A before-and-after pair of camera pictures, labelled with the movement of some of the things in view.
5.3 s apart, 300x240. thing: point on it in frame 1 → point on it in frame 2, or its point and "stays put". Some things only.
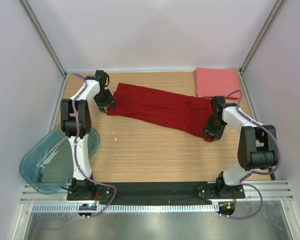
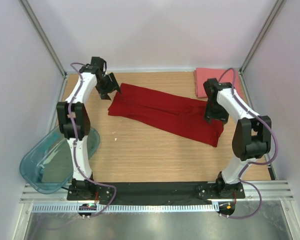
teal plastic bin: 47,166 stays put
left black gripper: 110,101 → 113,86
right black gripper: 217,134 → 223,117
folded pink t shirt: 209,82 stays put
